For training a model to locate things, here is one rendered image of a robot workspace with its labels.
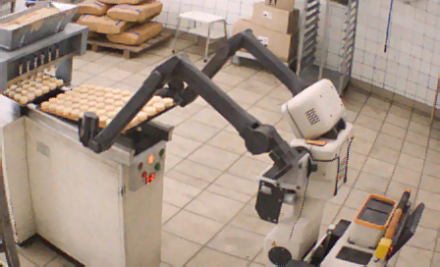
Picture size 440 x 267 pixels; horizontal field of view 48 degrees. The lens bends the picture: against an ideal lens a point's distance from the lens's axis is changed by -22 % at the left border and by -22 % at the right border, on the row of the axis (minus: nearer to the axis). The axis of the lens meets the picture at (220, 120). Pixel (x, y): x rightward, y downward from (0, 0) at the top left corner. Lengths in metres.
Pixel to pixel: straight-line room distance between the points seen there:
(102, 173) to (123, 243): 0.36
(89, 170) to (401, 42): 4.24
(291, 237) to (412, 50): 4.15
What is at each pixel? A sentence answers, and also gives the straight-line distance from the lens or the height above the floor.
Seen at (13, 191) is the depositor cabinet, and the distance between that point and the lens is 2.86.
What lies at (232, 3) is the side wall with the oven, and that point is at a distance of 6.54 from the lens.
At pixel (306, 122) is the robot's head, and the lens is 1.95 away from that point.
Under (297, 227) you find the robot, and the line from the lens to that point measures 2.12.
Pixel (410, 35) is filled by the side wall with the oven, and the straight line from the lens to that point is 6.00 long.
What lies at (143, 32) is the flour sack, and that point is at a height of 0.24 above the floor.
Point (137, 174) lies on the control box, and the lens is 2.41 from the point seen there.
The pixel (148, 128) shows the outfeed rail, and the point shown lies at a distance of 2.59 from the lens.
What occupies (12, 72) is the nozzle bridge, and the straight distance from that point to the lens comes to 2.72.
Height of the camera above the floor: 1.97
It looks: 24 degrees down
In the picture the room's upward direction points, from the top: 7 degrees clockwise
